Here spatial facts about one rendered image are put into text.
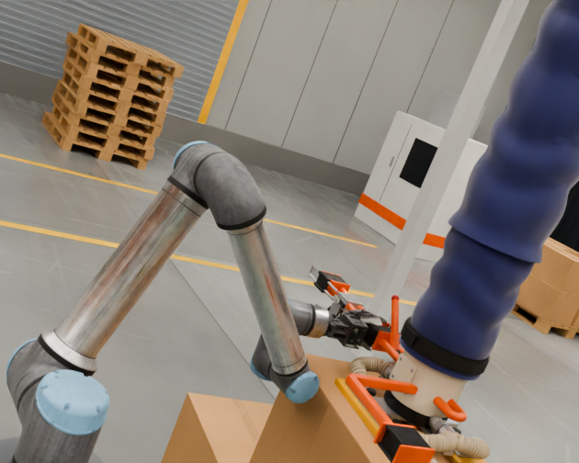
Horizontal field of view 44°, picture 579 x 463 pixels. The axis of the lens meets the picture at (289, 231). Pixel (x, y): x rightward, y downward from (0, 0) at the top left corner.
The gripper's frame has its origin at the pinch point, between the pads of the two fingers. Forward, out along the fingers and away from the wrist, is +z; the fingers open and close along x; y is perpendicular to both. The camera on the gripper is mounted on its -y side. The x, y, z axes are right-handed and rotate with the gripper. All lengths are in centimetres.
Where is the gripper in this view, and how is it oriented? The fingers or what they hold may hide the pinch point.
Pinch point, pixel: (377, 331)
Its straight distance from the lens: 211.0
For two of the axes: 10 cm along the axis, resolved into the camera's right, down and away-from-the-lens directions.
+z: 8.6, 2.4, 4.5
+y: 3.5, 3.5, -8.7
